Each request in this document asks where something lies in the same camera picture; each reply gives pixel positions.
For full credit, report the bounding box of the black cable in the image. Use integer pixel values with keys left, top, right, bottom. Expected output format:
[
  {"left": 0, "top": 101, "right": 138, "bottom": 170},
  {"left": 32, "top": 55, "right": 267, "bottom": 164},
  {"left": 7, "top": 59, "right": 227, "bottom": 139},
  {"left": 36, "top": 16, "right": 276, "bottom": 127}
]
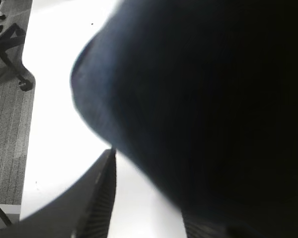
[{"left": 0, "top": 197, "right": 13, "bottom": 227}]

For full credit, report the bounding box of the dark blue lunch bag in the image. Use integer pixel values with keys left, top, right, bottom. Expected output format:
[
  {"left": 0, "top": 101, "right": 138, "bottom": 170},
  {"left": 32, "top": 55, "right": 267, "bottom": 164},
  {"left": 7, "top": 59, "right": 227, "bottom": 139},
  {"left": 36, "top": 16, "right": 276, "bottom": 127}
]
[{"left": 71, "top": 0, "right": 298, "bottom": 238}]

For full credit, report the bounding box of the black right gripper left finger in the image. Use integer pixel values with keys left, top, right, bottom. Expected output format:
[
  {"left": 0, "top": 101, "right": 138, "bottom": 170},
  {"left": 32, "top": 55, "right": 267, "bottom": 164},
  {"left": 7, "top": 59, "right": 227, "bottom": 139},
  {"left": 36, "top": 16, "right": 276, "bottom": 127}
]
[{"left": 0, "top": 149, "right": 117, "bottom": 238}]

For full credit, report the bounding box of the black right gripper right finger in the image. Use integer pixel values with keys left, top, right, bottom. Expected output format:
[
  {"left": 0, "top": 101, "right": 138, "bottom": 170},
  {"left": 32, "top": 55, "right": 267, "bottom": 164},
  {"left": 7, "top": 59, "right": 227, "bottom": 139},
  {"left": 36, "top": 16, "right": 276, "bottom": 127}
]
[{"left": 182, "top": 212, "right": 263, "bottom": 238}]

